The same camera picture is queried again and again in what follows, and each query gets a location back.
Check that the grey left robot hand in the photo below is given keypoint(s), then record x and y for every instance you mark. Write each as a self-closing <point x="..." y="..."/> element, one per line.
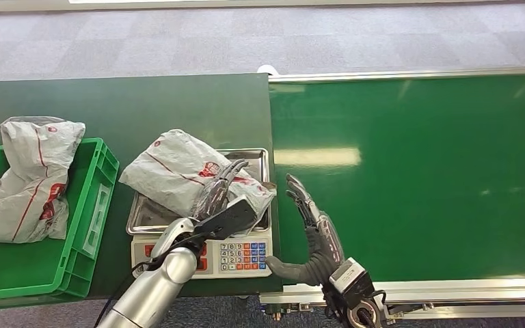
<point x="226" y="219"/>

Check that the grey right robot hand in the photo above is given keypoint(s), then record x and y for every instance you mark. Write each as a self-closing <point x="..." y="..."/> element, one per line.
<point x="321" y="249"/>

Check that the grey courier bag with label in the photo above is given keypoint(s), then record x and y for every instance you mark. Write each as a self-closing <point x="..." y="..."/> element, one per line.
<point x="172" y="172"/>

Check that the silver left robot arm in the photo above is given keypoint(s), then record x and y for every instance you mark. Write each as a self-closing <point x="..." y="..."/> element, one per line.
<point x="163" y="280"/>

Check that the green plastic basket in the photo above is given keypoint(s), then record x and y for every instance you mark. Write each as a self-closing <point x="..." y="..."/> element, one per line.
<point x="18" y="267"/>

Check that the electronic scale with steel tray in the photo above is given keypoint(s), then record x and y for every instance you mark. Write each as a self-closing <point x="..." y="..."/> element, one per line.
<point x="244" y="258"/>

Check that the metal bolt fitting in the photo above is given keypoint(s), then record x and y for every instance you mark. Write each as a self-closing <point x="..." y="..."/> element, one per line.
<point x="285" y="311"/>

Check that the white round object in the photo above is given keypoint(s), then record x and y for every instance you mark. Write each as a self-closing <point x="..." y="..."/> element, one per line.
<point x="268" y="70"/>

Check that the grey courier bag red stripe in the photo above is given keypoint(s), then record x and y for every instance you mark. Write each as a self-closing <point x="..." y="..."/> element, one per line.
<point x="27" y="181"/>

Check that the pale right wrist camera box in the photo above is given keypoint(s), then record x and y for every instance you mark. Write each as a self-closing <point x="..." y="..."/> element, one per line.
<point x="348" y="276"/>

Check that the green conveyor belt aluminium frame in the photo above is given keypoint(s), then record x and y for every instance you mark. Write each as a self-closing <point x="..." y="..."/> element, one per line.
<point x="403" y="181"/>

